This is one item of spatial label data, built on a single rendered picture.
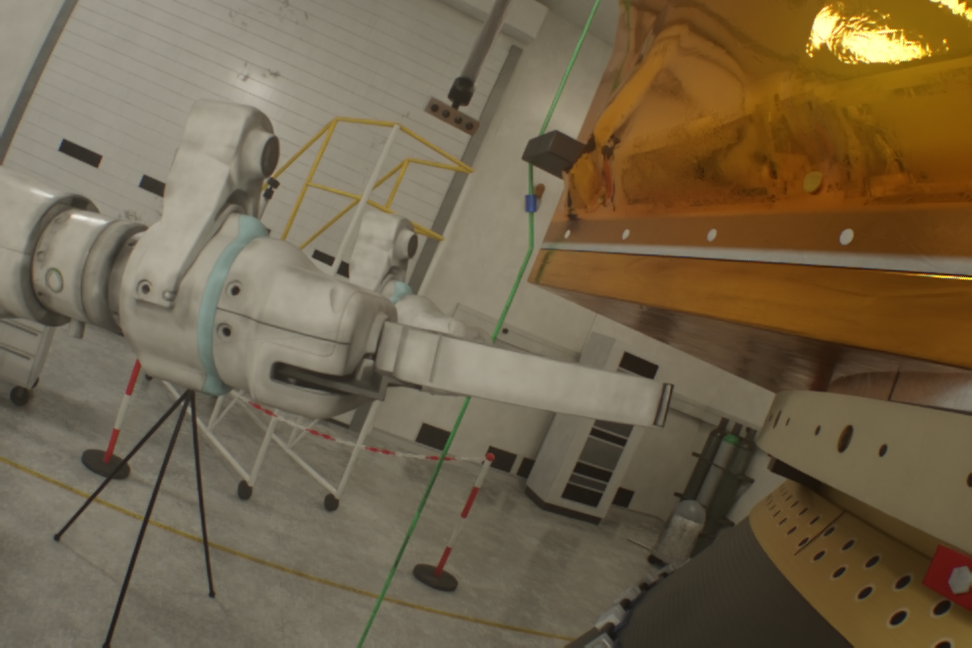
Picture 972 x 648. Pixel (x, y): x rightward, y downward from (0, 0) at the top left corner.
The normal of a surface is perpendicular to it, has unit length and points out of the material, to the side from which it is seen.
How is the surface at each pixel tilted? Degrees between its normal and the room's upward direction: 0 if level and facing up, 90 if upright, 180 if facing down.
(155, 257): 60
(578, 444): 90
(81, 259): 80
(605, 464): 90
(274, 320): 86
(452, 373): 88
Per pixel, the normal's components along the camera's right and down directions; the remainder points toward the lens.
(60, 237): 0.03, -0.50
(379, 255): -0.24, -0.34
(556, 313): 0.27, 0.07
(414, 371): 0.03, -0.07
